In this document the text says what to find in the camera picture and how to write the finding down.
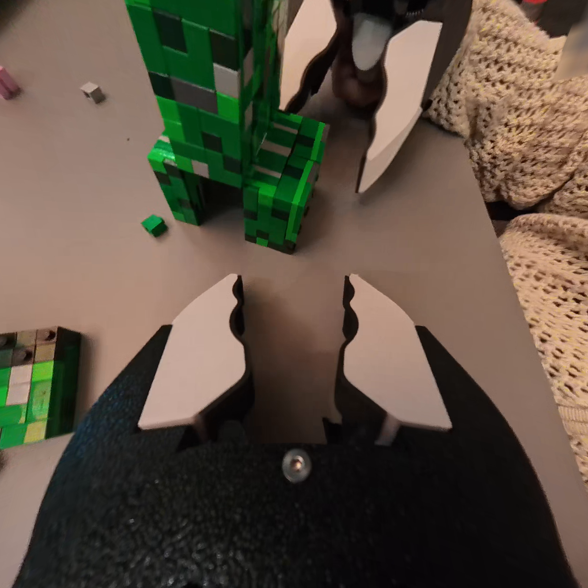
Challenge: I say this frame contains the pink lego pig figure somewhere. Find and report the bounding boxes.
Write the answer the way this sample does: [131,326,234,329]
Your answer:
[0,66,22,100]

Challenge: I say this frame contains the person's right hand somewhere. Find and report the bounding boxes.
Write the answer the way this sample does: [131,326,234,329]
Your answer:
[331,46,387,109]

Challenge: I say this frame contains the green lego creeper figure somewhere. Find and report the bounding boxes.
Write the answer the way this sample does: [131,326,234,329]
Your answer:
[125,0,330,255]

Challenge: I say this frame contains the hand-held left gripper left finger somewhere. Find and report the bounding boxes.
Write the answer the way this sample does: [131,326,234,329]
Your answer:
[137,274,255,444]

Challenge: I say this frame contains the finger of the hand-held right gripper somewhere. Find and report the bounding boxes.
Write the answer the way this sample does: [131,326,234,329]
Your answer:
[355,20,443,194]
[280,0,341,114]

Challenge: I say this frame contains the green lego foot block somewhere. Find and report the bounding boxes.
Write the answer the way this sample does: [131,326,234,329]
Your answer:
[0,326,82,450]

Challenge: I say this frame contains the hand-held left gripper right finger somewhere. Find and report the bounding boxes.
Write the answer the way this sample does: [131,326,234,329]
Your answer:
[334,274,452,447]

